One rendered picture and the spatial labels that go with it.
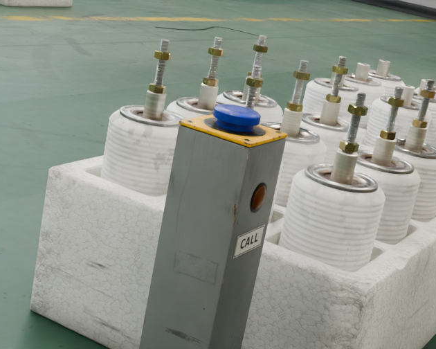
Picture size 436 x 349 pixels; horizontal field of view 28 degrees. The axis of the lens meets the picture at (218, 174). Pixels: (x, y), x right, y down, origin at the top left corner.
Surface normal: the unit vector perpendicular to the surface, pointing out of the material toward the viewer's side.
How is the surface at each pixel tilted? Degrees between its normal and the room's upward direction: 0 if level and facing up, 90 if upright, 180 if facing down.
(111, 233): 90
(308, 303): 90
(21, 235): 0
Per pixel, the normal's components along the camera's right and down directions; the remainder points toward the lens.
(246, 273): 0.84, 0.30
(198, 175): -0.50, 0.15
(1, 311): 0.18, -0.94
